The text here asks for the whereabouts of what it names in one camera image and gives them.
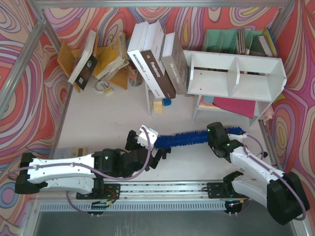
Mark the pink folder stack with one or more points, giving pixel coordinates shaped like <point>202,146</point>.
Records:
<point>239,106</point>

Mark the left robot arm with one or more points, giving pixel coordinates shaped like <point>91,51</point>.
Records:
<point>86,174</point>

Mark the calculator with blue cross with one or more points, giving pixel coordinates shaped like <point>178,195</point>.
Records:
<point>69,152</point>

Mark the taupe Lonely Ones book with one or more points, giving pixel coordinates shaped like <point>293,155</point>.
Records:
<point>175,63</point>

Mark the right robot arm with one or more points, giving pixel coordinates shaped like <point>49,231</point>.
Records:
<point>281,193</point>

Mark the brown Fredonia book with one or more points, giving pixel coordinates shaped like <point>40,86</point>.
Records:
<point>151,53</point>

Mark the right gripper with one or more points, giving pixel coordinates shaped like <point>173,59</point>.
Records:
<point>213,131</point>

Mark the pink toy figure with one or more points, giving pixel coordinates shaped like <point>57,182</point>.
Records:
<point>268,115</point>

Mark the yellow wooden zigzag shelf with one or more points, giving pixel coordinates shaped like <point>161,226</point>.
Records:
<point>66,61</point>

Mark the white bookshelf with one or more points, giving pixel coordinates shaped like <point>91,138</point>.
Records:
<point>259,79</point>

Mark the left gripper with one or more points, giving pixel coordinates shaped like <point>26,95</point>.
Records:
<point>152,152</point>

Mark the stack of worn books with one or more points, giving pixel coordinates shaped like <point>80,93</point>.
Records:
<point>113,58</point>

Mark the clear pencil cup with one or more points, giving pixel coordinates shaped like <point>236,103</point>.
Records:
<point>134,77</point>

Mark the white black leaning book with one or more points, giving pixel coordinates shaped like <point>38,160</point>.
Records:
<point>84,63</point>

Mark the wooden block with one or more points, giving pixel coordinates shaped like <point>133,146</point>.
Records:
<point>158,107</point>

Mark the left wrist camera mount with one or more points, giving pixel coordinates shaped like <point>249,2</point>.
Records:
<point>147,137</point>

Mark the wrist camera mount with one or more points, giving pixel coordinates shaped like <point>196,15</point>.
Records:
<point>238,137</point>
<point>147,137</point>

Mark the blue microfiber duster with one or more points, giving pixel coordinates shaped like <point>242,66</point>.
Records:
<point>190,138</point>

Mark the blue yellow book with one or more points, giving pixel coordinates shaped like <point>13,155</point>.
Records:
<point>268,44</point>

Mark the blue cube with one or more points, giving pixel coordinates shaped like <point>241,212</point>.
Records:
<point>166,102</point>

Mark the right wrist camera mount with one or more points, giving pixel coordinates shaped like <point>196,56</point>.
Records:
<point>238,137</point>

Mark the green file organizer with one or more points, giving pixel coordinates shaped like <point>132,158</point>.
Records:
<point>226,41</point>

